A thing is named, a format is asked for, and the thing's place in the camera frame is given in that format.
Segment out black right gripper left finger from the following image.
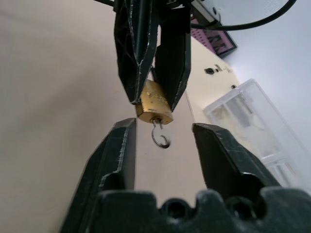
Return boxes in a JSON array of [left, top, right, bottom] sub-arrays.
[[60, 117, 137, 233]]

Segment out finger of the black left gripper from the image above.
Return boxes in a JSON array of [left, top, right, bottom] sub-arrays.
[[154, 0, 192, 113], [113, 0, 161, 105]]

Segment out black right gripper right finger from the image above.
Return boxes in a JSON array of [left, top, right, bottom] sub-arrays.
[[192, 122, 283, 200]]

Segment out brass padlock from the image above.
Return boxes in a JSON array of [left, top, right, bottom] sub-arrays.
[[135, 66, 174, 126]]

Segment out silver padlock key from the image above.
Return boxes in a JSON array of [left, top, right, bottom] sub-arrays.
[[150, 116, 171, 150]]

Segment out clear plastic box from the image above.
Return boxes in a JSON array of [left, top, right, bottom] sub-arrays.
[[202, 78, 311, 188]]

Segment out pink pegboard with black frame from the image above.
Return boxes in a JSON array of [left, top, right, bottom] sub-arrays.
[[190, 16, 238, 59]]

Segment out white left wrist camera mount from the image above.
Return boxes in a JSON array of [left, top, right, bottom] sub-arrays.
[[192, 0, 221, 26]]

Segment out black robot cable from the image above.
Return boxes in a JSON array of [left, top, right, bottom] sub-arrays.
[[189, 0, 297, 32]]

